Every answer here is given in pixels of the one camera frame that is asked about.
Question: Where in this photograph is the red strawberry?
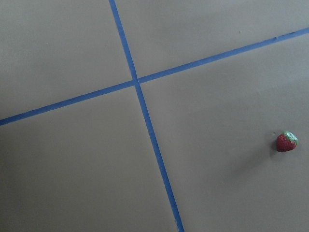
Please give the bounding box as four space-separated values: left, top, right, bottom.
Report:
276 131 298 152

